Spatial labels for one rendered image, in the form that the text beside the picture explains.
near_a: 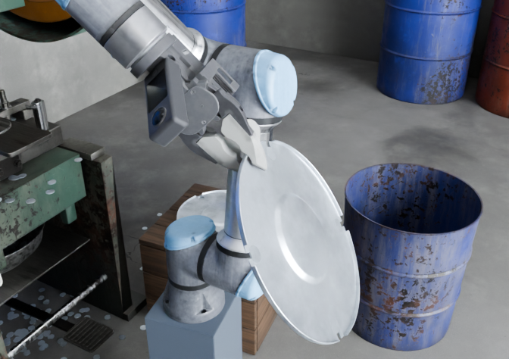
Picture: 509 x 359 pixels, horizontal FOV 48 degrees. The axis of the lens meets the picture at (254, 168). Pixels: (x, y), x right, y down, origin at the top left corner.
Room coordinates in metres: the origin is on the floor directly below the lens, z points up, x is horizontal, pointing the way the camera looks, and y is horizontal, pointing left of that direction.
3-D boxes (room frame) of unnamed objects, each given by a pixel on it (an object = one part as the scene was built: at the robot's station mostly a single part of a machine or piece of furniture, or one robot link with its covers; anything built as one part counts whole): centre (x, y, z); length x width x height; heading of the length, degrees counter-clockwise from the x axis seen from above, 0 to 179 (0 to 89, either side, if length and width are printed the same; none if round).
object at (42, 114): (1.52, 0.62, 0.75); 0.03 x 0.03 x 0.10; 61
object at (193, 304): (1.06, 0.15, 0.50); 0.15 x 0.15 x 0.10
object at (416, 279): (1.51, -0.49, 0.24); 0.42 x 0.42 x 0.48
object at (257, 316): (1.55, 0.11, 0.18); 0.40 x 0.38 x 0.35; 67
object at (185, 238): (1.06, 0.14, 0.62); 0.13 x 0.12 x 0.14; 59
